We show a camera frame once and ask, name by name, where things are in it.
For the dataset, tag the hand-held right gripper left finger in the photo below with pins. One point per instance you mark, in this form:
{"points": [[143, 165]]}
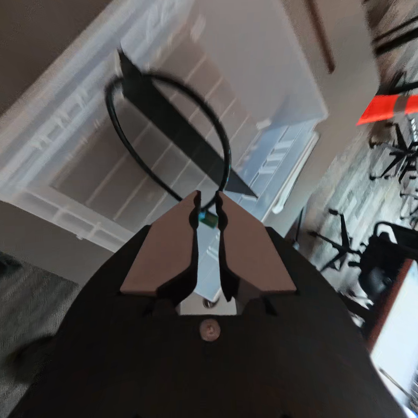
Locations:
{"points": [[163, 254]]}

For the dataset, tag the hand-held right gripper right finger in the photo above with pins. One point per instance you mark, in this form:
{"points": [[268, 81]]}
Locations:
{"points": [[254, 258]]}

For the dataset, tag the clear plastic bin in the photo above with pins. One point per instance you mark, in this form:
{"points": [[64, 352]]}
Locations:
{"points": [[81, 147]]}

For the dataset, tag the black office chair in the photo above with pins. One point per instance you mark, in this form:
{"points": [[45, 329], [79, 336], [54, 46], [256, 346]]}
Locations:
{"points": [[385, 280], [343, 248]]}

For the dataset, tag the white top desk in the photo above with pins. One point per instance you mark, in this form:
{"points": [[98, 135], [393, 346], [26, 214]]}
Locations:
{"points": [[398, 326]]}

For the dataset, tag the red and grey bar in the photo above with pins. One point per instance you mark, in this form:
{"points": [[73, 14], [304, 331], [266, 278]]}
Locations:
{"points": [[382, 111]]}

